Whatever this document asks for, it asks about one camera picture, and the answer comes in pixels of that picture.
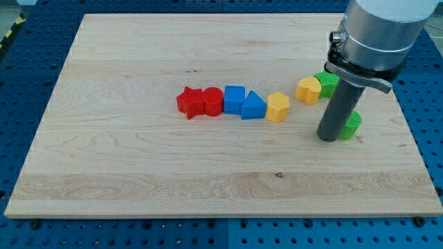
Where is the blue triangle block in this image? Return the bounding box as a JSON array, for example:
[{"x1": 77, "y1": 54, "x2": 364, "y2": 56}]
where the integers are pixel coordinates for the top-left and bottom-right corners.
[{"x1": 241, "y1": 91, "x2": 267, "y2": 120}]

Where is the green circle block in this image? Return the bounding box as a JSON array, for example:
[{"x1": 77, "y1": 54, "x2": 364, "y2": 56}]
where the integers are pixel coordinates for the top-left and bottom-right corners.
[{"x1": 338, "y1": 111, "x2": 362, "y2": 140}]

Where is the yellow hexagon block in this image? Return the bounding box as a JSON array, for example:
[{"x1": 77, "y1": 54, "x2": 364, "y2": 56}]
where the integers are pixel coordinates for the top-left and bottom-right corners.
[{"x1": 265, "y1": 92, "x2": 290, "y2": 122}]

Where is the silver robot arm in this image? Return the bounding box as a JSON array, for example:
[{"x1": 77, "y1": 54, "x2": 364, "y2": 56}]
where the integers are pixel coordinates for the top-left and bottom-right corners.
[{"x1": 325, "y1": 0, "x2": 439, "y2": 93}]

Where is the blue square block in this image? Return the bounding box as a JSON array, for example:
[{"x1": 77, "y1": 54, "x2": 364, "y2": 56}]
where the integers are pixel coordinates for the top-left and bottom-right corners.
[{"x1": 224, "y1": 85, "x2": 246, "y2": 115}]

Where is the red circle block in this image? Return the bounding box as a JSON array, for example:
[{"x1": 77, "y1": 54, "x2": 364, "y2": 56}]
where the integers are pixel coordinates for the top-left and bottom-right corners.
[{"x1": 202, "y1": 87, "x2": 224, "y2": 117}]

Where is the red star block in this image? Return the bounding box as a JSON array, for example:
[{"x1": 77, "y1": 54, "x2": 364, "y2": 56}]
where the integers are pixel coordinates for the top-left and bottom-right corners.
[{"x1": 176, "y1": 86, "x2": 205, "y2": 120}]

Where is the green star block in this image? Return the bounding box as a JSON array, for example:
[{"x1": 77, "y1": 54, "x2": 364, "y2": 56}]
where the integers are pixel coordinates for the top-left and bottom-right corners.
[{"x1": 314, "y1": 71, "x2": 340, "y2": 99}]

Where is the yellow heart block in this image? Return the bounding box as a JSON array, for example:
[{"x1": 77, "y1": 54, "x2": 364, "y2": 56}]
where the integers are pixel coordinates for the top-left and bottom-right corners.
[{"x1": 295, "y1": 77, "x2": 322, "y2": 105}]

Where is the light wooden board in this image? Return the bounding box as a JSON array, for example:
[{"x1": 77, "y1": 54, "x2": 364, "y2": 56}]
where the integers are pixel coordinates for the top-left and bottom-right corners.
[{"x1": 5, "y1": 14, "x2": 442, "y2": 219}]

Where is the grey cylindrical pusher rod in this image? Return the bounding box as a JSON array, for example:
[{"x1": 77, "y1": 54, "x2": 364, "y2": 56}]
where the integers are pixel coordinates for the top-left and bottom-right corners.
[{"x1": 316, "y1": 80, "x2": 365, "y2": 142}]

